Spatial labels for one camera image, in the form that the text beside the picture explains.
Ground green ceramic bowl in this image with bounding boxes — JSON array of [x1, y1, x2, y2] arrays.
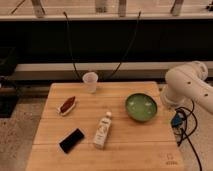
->
[[125, 93, 158, 122]]

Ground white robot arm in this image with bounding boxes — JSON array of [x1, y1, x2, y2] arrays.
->
[[160, 61, 213, 115]]

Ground translucent plastic cup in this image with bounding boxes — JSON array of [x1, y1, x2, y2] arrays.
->
[[82, 72, 98, 93]]

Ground white plastic bottle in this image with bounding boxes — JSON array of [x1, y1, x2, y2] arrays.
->
[[93, 112, 112, 149]]

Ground brown brush on white tray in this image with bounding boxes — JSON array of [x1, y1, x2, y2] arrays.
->
[[57, 96, 76, 116]]

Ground black rectangular block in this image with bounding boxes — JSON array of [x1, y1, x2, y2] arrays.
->
[[59, 129, 84, 153]]

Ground blue connector plug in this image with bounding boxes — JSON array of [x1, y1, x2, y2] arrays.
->
[[171, 113, 183, 127]]

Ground left black hanging cable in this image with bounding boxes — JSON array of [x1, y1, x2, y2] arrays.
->
[[62, 11, 83, 81]]

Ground black hanging cable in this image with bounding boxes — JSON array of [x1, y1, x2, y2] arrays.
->
[[62, 11, 83, 81], [103, 11, 142, 81]]

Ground right black hanging cable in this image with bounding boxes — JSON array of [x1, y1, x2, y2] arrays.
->
[[103, 11, 142, 81]]

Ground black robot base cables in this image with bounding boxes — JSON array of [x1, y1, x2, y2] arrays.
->
[[172, 99, 203, 171]]

